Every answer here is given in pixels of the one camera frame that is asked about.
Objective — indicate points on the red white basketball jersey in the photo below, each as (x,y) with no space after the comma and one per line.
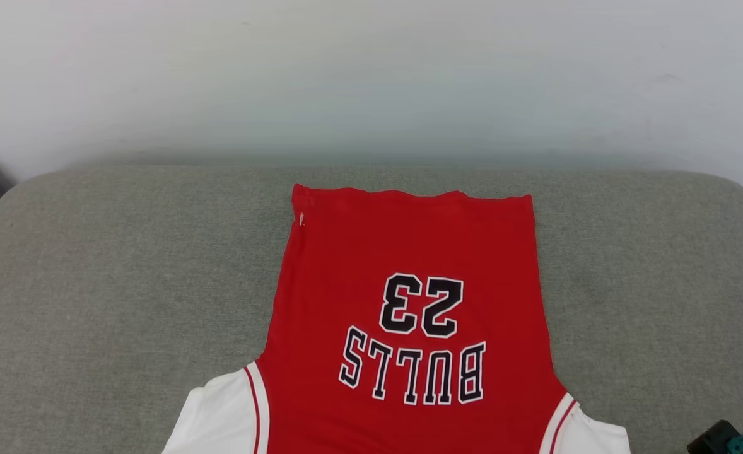
(409,239)

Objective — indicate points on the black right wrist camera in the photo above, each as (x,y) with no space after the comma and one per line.
(712,439)

